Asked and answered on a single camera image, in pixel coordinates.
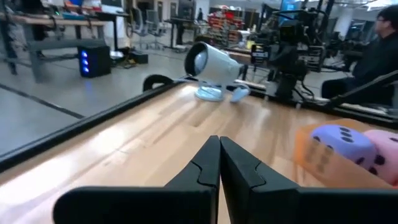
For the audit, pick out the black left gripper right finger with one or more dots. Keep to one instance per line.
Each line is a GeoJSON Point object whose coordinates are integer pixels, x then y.
{"type": "Point", "coordinates": [280, 205]}

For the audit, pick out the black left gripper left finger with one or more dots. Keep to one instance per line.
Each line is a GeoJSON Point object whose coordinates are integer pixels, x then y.
{"type": "Point", "coordinates": [186, 205]}

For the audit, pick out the thin wooden board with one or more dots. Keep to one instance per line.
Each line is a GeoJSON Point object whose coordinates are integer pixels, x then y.
{"type": "Point", "coordinates": [326, 174]}

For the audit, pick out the large purple foam die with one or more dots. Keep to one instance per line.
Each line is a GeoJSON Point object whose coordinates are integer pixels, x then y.
{"type": "Point", "coordinates": [342, 146]}

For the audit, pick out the large pink foam die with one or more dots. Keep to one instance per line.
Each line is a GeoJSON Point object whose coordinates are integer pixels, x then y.
{"type": "Point", "coordinates": [388, 146]}

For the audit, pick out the wooden workbench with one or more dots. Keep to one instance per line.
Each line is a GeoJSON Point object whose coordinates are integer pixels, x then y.
{"type": "Point", "coordinates": [239, 55]}

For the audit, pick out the blue-lit monitor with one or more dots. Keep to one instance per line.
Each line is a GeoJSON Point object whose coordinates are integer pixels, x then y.
{"type": "Point", "coordinates": [287, 6]}

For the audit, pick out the shelf with red bins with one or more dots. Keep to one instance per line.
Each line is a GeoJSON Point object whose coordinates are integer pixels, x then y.
{"type": "Point", "coordinates": [225, 26]}

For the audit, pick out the person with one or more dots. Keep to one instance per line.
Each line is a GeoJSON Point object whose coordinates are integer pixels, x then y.
{"type": "Point", "coordinates": [376, 59]}

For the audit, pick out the grey office chair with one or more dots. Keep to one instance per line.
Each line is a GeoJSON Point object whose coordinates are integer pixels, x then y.
{"type": "Point", "coordinates": [152, 26]}

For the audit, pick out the black computer tower blue lights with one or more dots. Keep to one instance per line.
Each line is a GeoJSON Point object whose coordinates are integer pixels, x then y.
{"type": "Point", "coordinates": [93, 60]}

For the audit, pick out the grey metal workbench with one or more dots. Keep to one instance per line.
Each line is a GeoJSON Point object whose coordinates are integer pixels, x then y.
{"type": "Point", "coordinates": [56, 43]}

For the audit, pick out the white camera on stand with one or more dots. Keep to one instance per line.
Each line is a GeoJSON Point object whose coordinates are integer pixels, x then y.
{"type": "Point", "coordinates": [217, 67]}

